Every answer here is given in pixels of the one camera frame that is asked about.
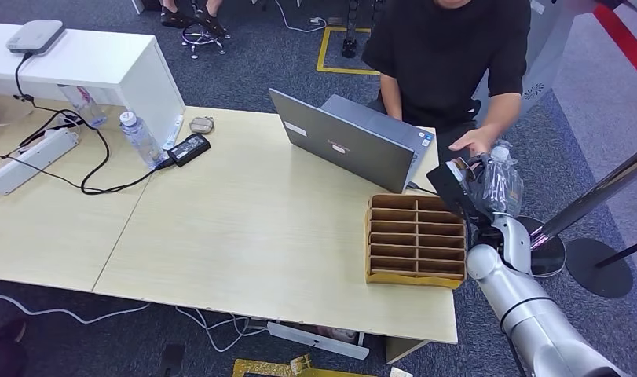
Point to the person's left hand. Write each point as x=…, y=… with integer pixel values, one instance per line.
x=477, y=141

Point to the person's left forearm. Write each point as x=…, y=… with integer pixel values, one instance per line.
x=500, y=117

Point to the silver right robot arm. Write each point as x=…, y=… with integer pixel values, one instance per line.
x=536, y=322

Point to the person's right forearm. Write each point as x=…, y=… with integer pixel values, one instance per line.
x=391, y=99

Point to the person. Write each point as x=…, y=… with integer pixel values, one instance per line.
x=443, y=52
x=209, y=21

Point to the wooden card slot organizer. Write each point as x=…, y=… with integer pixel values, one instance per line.
x=414, y=242

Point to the grey panel with logo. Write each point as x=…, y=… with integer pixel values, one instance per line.
x=547, y=52

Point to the grey laptop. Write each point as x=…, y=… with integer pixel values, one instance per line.
x=344, y=143

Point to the black stand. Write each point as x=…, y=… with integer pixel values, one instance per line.
x=350, y=36

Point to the red barrier belt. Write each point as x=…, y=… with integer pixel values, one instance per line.
x=622, y=41

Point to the wooden table leg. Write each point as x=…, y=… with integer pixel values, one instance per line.
x=404, y=351

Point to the grey earbud case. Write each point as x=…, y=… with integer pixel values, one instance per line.
x=202, y=125

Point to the black power adapter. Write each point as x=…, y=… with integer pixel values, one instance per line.
x=189, y=150

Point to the chrome chair base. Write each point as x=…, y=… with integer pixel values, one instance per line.
x=203, y=41

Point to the white flat bar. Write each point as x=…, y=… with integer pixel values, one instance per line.
x=173, y=132

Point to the clear water bottle white cap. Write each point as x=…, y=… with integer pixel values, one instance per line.
x=141, y=140

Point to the white cabinet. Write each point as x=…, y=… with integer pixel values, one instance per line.
x=115, y=62

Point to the clear bottle with red label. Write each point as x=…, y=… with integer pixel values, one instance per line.
x=84, y=106

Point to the grey router box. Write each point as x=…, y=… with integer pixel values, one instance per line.
x=34, y=36

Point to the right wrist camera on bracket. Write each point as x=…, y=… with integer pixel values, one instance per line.
x=451, y=187

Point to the thick chrome stanchion post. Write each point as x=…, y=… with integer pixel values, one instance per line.
x=594, y=195

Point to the thin black stanchion post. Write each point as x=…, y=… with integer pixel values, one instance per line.
x=599, y=268

